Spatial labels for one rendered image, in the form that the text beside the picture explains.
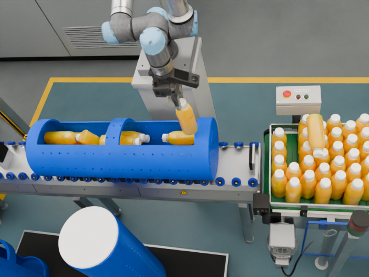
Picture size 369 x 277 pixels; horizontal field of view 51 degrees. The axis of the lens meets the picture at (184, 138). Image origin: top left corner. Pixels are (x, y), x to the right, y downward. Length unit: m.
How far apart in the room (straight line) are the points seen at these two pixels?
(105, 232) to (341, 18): 2.90
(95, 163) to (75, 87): 2.11
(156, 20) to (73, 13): 2.29
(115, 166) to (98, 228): 0.28
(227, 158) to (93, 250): 0.75
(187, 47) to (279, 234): 1.00
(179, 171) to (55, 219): 1.69
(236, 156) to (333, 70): 1.75
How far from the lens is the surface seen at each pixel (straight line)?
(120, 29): 1.32
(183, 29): 1.80
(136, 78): 2.01
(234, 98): 3.26
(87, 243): 1.79
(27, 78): 4.21
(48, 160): 1.89
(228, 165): 1.87
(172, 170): 1.67
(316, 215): 1.81
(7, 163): 2.32
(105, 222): 1.78
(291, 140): 1.96
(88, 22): 3.56
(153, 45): 1.20
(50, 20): 3.72
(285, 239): 1.80
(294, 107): 1.87
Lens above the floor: 2.58
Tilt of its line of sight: 56 degrees down
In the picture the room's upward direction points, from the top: 21 degrees counter-clockwise
